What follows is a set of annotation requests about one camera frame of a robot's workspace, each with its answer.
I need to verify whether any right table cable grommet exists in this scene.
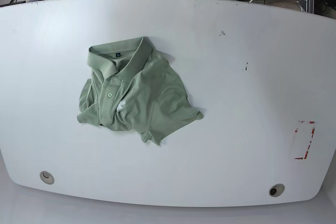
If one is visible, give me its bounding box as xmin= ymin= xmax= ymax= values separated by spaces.
xmin=269 ymin=184 xmax=285 ymax=197

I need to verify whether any green polo shirt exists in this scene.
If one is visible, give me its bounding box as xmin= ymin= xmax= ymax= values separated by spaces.
xmin=77 ymin=37 xmax=203 ymax=145

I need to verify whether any red tape rectangle marking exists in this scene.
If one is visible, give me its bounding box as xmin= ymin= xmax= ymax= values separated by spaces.
xmin=291 ymin=121 xmax=316 ymax=160

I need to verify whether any left table cable grommet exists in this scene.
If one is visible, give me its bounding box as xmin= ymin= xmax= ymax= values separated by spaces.
xmin=39 ymin=171 xmax=55 ymax=185

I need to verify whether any table cable grommet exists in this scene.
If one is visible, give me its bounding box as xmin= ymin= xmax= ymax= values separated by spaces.
xmin=269 ymin=184 xmax=285 ymax=197
xmin=39 ymin=171 xmax=55 ymax=185

